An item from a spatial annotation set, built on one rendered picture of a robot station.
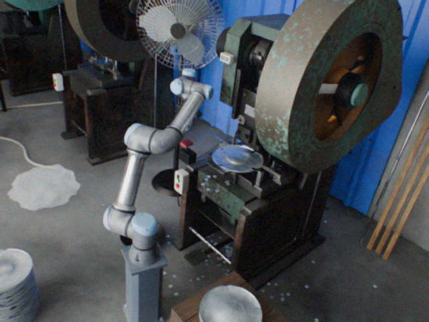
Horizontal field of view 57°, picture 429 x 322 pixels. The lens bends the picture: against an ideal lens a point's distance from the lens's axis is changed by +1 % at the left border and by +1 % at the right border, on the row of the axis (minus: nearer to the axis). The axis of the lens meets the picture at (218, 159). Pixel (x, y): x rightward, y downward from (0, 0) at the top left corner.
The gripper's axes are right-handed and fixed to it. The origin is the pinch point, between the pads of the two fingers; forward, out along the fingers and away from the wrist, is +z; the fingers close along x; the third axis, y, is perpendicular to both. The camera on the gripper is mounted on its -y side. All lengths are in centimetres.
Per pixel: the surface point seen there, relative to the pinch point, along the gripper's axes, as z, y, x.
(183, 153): 15.1, -1.1, 3.1
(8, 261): 53, 11, 103
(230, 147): 6.6, -22.3, -15.2
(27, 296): 67, -4, 101
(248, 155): 6.6, -34.6, -17.4
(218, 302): 47, -77, 39
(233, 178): 15.9, -36.9, -4.9
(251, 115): -19.8, -34.8, -14.3
